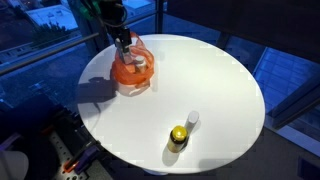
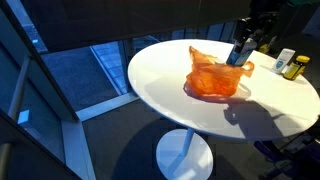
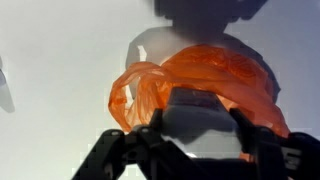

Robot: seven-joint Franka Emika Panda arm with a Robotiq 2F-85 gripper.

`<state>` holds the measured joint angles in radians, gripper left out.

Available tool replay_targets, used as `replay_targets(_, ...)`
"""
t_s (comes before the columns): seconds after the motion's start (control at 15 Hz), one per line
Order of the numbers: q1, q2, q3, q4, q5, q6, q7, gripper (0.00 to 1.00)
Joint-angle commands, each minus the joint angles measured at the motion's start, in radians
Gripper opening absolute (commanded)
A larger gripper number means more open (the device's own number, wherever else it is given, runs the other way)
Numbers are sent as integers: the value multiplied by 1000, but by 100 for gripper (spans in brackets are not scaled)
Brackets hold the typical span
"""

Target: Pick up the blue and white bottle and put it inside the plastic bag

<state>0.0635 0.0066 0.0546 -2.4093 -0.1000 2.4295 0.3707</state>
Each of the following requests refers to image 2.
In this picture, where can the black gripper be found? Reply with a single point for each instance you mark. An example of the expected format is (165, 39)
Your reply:
(261, 21)

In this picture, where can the blue and white bottle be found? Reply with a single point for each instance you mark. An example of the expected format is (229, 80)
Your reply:
(241, 55)

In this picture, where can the orange plastic bag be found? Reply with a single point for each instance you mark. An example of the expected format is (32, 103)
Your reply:
(213, 81)

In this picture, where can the small yellow object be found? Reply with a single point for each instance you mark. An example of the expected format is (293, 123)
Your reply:
(264, 48)

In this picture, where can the white tube with blue logo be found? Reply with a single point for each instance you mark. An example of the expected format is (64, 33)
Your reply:
(282, 61)

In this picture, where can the yellow lidded jar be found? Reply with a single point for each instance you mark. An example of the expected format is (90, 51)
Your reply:
(295, 70)

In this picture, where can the purple clamp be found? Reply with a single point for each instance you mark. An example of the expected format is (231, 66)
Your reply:
(266, 146)

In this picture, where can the dark window blind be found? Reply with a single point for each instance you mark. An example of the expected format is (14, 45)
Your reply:
(133, 16)

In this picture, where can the metal handrail bar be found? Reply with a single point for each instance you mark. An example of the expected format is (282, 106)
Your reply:
(18, 90)

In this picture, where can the white table pedestal base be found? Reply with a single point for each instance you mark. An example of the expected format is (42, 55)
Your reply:
(176, 156)

